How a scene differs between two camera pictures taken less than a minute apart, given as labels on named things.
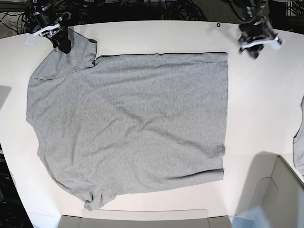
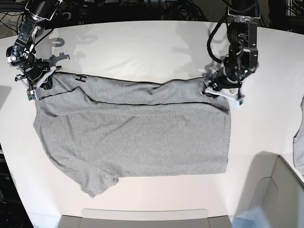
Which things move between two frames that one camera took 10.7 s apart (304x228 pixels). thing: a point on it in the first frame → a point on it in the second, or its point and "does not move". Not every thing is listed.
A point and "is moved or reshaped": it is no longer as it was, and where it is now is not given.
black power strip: [64, 15] does not move
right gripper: [257, 30] → [229, 75]
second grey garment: [298, 145] does not move
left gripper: [46, 18] → [37, 72]
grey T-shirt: [112, 124] is moved or reshaped
